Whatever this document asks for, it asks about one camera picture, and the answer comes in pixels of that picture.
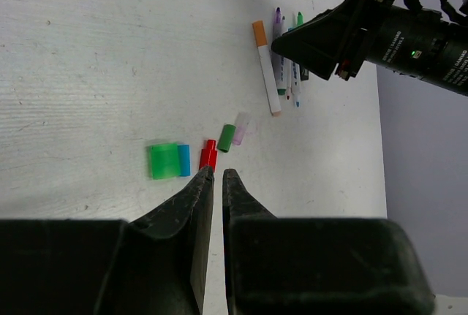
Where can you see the blue capped white marker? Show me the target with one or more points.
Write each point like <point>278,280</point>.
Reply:
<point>296,76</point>

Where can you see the orange capped white marker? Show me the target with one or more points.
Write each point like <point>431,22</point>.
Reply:
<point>267,68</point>

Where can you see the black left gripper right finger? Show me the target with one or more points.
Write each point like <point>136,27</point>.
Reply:
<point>236,202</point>

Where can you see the green pen cap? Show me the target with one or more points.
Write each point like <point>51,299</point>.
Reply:
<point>226,138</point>

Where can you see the white marker green end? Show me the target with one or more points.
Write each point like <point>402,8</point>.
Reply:
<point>280,81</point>

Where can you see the red capped white marker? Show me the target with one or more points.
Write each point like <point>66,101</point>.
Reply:
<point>287,78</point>

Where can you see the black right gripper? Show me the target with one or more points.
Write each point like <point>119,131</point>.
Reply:
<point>400,35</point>

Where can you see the red pen cap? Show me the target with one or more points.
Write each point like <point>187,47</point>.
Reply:
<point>208,155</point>

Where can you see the green highlighter cap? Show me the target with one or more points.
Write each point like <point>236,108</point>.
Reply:
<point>164,161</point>

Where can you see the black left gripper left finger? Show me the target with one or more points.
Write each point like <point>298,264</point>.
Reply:
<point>159,264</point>

